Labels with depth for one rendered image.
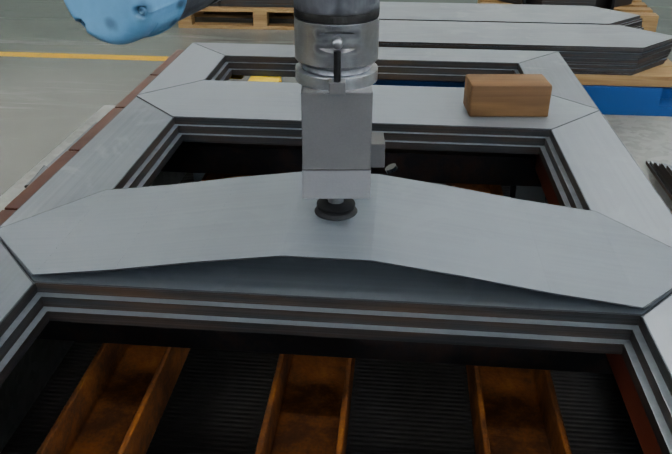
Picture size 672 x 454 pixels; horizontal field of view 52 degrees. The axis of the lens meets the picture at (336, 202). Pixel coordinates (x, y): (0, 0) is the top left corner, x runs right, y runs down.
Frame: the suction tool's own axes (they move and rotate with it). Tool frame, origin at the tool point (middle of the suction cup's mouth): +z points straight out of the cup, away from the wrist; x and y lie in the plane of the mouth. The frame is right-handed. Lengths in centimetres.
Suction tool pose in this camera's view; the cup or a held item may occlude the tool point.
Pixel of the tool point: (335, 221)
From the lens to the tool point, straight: 70.6
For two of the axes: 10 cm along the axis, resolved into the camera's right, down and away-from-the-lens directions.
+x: -10.0, 0.0, -0.1
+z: 0.0, 8.8, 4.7
